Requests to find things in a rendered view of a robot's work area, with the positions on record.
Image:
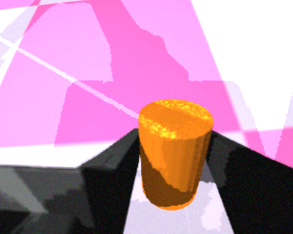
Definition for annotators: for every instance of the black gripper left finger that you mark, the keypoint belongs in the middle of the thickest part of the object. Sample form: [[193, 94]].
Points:
[[98, 191]]

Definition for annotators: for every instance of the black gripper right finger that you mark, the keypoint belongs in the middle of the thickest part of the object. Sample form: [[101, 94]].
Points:
[[256, 191]]

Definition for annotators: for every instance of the orange knob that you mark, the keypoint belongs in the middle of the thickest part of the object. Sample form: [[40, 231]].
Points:
[[173, 136]]

